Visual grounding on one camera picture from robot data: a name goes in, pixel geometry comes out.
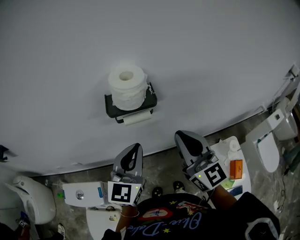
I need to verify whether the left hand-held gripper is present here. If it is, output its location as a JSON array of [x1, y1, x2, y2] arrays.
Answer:
[[107, 142, 146, 207]]

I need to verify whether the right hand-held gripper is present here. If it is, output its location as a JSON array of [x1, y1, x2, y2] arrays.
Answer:
[[174, 130, 228, 193]]

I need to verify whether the white cardboard tube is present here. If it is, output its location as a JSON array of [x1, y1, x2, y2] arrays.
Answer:
[[123, 110, 153, 127]]

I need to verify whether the white toilet paper roll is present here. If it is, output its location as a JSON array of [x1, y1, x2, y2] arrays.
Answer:
[[107, 64, 149, 111]]

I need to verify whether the person's left forearm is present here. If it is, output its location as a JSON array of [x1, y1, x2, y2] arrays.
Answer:
[[114, 203, 141, 233]]

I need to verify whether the person's right forearm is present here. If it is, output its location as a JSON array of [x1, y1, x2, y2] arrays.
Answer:
[[209, 184, 239, 209]]

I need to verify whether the white toilet with flush button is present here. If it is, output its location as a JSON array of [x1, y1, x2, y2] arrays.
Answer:
[[62, 180, 124, 240]]

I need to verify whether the white toilet with oval lid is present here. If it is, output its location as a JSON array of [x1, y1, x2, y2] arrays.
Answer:
[[240, 97, 300, 174]]

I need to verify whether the white rounded toilet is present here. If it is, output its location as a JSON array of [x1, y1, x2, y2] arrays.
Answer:
[[0, 175, 57, 226]]

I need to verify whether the small tissue roll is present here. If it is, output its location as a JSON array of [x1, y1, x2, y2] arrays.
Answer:
[[226, 139, 241, 161]]

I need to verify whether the orange box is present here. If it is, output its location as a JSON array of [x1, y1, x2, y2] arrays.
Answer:
[[229, 159, 244, 181]]

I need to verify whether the green flat packet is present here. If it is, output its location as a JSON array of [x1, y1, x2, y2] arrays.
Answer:
[[220, 179, 235, 190]]

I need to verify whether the blue flat packet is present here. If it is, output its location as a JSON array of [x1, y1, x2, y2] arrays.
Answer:
[[228, 185, 244, 197]]

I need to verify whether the black printed t-shirt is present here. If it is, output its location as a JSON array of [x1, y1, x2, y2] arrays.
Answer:
[[102, 191, 281, 240]]

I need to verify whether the thin wrist bracelet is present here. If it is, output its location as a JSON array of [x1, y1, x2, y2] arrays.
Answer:
[[120, 210, 140, 218]]

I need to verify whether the black wall paper holder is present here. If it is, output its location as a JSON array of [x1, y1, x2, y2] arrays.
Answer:
[[104, 82, 157, 124]]

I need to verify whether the black floor cable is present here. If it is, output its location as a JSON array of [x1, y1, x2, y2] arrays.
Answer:
[[271, 161, 293, 215]]

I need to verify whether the small wall bracket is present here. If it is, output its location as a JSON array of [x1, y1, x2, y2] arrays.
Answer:
[[0, 144, 12, 163]]

